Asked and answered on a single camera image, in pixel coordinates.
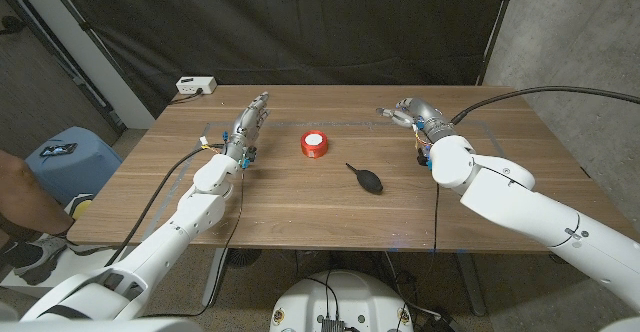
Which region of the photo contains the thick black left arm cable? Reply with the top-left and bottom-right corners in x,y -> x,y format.
106,144 -> 224,267

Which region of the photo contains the black backdrop stand pole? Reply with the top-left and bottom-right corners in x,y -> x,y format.
477,0 -> 519,86

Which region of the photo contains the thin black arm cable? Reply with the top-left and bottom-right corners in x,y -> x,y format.
142,167 -> 246,319
430,181 -> 441,253

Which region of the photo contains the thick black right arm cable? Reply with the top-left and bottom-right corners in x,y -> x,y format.
449,85 -> 640,126

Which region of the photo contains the grey table leg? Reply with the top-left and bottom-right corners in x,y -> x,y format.
202,248 -> 229,307
455,252 -> 487,317

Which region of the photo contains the grey and white shoe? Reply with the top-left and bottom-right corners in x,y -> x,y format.
12,234 -> 101,286

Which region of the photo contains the red tape roll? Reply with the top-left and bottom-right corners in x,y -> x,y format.
300,130 -> 330,160

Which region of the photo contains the blue plastic stool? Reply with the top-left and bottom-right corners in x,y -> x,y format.
17,125 -> 124,206

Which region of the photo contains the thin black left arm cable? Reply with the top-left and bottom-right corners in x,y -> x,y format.
142,167 -> 246,319

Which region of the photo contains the black rubber air blower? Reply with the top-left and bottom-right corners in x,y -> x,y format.
344,162 -> 385,196

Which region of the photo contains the white power strip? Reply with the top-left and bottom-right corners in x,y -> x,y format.
175,75 -> 218,96

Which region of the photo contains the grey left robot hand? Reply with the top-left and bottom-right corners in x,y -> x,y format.
223,90 -> 271,161

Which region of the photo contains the yellow and white floor object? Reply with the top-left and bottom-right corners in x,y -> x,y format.
62,193 -> 95,222

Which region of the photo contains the black round floor fan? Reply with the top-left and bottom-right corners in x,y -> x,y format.
227,248 -> 263,269

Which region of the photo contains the person's bare leg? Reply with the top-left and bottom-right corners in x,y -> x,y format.
0,150 -> 76,236

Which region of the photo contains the black power adapter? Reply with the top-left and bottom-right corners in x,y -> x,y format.
424,311 -> 461,332

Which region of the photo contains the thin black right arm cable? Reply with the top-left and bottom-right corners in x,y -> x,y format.
430,181 -> 441,253

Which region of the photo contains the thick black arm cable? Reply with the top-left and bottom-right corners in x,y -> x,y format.
449,85 -> 640,126
106,144 -> 224,267

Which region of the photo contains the black wall rail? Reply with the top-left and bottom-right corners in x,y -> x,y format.
0,0 -> 126,133

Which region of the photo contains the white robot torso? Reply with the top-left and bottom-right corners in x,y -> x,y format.
269,270 -> 415,332

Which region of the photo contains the black backdrop curtain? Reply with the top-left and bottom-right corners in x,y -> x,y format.
52,0 -> 509,118

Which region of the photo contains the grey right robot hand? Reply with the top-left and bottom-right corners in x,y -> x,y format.
375,96 -> 459,144

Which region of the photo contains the white floor platform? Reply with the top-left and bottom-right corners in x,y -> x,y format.
0,244 -> 131,303

